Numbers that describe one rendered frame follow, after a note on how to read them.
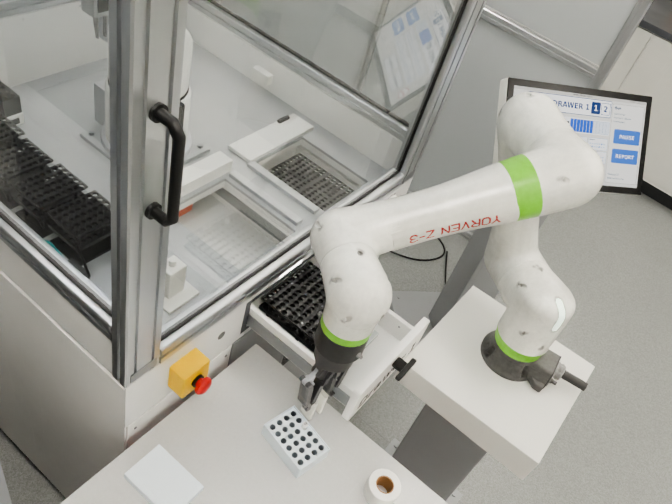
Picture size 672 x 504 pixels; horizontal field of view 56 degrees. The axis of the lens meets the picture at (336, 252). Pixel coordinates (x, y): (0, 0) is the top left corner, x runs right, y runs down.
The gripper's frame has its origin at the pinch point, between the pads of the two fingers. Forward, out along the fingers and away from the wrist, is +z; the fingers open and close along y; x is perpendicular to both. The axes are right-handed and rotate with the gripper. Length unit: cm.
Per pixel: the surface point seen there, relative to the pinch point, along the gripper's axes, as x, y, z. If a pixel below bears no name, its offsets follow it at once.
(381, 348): -4.2, -26.5, 5.7
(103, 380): -26.0, 31.7, -0.8
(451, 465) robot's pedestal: 22, -45, 43
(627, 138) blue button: -10, -134, -20
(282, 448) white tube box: 1.2, 7.0, 9.6
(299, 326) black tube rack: -16.4, -9.3, -0.7
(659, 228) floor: -5, -299, 89
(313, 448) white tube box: 4.9, 1.4, 9.8
